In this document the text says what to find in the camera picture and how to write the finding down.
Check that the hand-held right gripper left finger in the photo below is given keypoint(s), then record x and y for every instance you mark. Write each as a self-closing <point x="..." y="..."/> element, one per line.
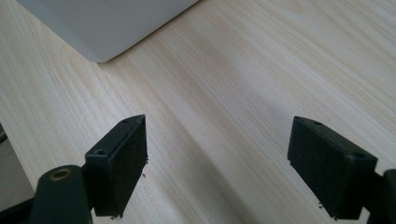
<point x="118" y="168"/>

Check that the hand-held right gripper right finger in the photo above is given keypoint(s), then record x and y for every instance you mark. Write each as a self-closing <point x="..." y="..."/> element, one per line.
<point x="328" y="168"/>

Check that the light grey plastic box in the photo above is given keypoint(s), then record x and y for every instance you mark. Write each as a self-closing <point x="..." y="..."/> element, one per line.
<point x="106" y="28"/>

